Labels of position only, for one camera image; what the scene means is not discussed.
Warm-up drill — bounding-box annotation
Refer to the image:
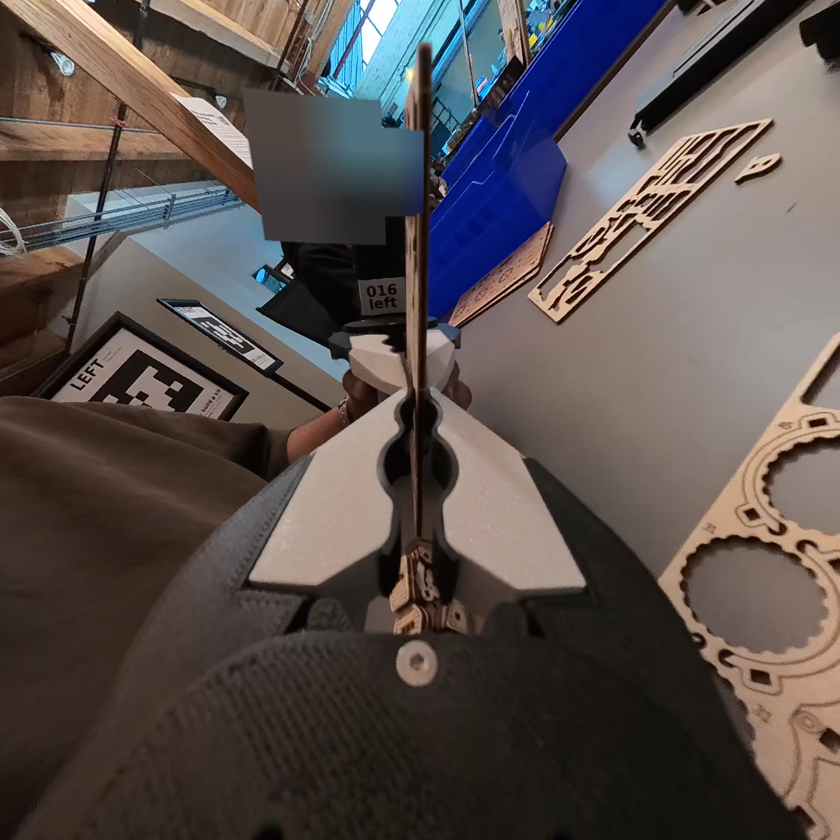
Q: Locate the person's left forearm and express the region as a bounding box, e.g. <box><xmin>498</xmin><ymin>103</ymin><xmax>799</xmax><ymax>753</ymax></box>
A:
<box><xmin>285</xmin><ymin>410</ymin><xmax>345</xmax><ymax>463</ymax></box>

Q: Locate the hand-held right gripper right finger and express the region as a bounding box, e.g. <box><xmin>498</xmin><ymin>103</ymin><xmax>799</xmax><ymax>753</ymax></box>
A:
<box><xmin>422</xmin><ymin>392</ymin><xmax>587</xmax><ymax>618</ymax></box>

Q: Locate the small loose wooden piece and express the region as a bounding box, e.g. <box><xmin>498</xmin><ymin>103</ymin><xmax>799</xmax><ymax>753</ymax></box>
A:
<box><xmin>734</xmin><ymin>152</ymin><xmax>782</xmax><ymax>185</ymax></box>

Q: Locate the blue plastic bin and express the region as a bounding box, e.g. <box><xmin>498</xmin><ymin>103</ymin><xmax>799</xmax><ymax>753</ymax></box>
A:
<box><xmin>427</xmin><ymin>0</ymin><xmax>673</xmax><ymax>319</ymax></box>

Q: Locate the small framed marker poster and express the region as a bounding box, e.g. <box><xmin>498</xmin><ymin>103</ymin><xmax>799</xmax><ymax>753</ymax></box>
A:
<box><xmin>157</xmin><ymin>298</ymin><xmax>284</xmax><ymax>376</ymax></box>

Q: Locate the wooden beam structure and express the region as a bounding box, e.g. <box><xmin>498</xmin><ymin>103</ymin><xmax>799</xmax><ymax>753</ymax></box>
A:
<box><xmin>0</xmin><ymin>0</ymin><xmax>358</xmax><ymax>395</ymax></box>

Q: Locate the stack of wooden sheets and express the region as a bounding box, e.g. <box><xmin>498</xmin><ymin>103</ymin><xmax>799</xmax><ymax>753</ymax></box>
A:
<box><xmin>448</xmin><ymin>222</ymin><xmax>555</xmax><ymax>329</ymax></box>

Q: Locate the person's left hand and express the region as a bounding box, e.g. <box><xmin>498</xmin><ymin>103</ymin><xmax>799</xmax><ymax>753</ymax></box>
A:
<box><xmin>340</xmin><ymin>371</ymin><xmax>473</xmax><ymax>427</ymax></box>

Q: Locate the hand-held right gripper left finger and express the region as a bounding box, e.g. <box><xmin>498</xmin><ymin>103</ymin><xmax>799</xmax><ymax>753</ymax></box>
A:
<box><xmin>248</xmin><ymin>387</ymin><xmax>417</xmax><ymax>599</ymax></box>

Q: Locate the black object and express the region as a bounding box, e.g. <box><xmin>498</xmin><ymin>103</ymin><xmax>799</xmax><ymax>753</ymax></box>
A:
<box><xmin>801</xmin><ymin>10</ymin><xmax>840</xmax><ymax>48</ymax></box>

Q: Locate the emptied wooden parts frame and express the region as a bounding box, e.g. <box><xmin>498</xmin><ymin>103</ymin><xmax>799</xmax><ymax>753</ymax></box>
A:
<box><xmin>528</xmin><ymin>118</ymin><xmax>774</xmax><ymax>324</ymax></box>

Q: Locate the white paper notice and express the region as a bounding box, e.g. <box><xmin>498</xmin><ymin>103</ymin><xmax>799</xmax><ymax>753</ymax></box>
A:
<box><xmin>172</xmin><ymin>92</ymin><xmax>253</xmax><ymax>168</ymax></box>

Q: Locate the wooden robot model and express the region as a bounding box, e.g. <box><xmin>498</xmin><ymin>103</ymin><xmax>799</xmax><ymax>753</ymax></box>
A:
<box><xmin>390</xmin><ymin>538</ymin><xmax>468</xmax><ymax>636</ymax></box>

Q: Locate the wooden puzzle sheet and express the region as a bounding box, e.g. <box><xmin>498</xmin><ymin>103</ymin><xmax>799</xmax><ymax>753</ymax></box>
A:
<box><xmin>402</xmin><ymin>42</ymin><xmax>435</xmax><ymax>546</ymax></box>

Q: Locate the large framed marker poster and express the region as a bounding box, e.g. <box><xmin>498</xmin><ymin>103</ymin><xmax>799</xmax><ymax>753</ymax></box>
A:
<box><xmin>33</xmin><ymin>311</ymin><xmax>250</xmax><ymax>421</ymax></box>

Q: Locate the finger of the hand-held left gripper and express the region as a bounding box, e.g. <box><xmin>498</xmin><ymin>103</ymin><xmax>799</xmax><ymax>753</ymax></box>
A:
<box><xmin>348</xmin><ymin>333</ymin><xmax>411</xmax><ymax>392</ymax></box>
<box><xmin>427</xmin><ymin>327</ymin><xmax>460</xmax><ymax>396</ymax></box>

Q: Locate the black metal stand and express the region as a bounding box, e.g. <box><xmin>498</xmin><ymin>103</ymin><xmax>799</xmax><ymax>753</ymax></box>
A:
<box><xmin>630</xmin><ymin>0</ymin><xmax>815</xmax><ymax>145</ymax></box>

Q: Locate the wooden sheet with gear holes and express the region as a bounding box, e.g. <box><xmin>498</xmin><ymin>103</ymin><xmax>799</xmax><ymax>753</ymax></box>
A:
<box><xmin>658</xmin><ymin>331</ymin><xmax>840</xmax><ymax>840</ymax></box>

